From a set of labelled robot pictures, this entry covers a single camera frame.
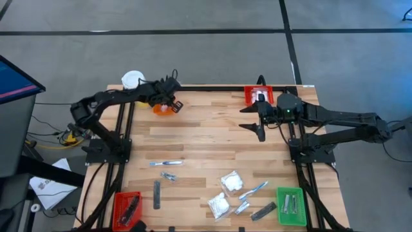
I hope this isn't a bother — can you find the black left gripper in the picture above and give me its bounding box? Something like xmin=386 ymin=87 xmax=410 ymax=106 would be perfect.
xmin=153 ymin=80 xmax=184 ymax=113

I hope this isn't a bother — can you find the bagged blue white toothbrush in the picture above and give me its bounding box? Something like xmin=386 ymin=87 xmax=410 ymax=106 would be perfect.
xmin=238 ymin=180 xmax=270 ymax=201
xmin=148 ymin=160 xmax=185 ymax=168

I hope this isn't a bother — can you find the black stand bar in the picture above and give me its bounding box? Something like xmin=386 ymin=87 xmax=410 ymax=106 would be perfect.
xmin=17 ymin=155 xmax=86 ymax=188

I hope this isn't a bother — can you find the black monitor blue screen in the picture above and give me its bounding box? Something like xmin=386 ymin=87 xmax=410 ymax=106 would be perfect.
xmin=0 ymin=54 xmax=46 ymax=106

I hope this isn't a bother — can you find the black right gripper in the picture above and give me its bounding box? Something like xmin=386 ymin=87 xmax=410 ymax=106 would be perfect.
xmin=239 ymin=93 xmax=266 ymax=142

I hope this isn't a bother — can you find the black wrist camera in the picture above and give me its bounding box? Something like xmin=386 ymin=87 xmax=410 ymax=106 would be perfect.
xmin=263 ymin=101 xmax=278 ymax=125
xmin=164 ymin=77 xmax=182 ymax=96

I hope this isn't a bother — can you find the black plastic comb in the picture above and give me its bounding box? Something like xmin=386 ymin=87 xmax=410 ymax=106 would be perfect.
xmin=118 ymin=195 xmax=141 ymax=226
xmin=250 ymin=201 xmax=278 ymax=222
xmin=153 ymin=180 xmax=162 ymax=210

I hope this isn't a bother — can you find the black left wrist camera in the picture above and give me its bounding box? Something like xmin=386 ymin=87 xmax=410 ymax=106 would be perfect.
xmin=164 ymin=77 xmax=182 ymax=96

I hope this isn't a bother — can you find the green plastic basket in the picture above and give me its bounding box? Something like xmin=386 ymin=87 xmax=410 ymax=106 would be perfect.
xmin=276 ymin=186 xmax=308 ymax=227

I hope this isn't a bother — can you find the yellow black cable bundle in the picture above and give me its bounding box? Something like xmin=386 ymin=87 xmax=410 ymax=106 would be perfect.
xmin=56 ymin=121 xmax=89 ymax=146

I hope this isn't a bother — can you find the red plastic basket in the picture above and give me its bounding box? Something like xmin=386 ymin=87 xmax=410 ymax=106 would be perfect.
xmin=243 ymin=85 xmax=275 ymax=107
xmin=111 ymin=191 xmax=143 ymax=232

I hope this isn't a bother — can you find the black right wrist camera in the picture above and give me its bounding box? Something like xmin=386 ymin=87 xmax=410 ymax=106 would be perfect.
xmin=263 ymin=101 xmax=278 ymax=125

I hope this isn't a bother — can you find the white paper sheet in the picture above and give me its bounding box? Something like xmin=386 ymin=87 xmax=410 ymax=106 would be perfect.
xmin=28 ymin=157 xmax=79 ymax=211

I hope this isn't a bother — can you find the Lysol wipes canister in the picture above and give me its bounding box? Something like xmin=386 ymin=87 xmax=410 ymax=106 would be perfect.
xmin=121 ymin=70 xmax=151 ymax=109

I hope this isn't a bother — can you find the orange plastic basket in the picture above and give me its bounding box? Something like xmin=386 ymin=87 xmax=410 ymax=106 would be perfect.
xmin=151 ymin=102 xmax=177 ymax=117

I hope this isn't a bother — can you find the black aluminium table frame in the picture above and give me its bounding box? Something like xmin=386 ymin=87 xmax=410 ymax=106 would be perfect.
xmin=73 ymin=84 xmax=353 ymax=232

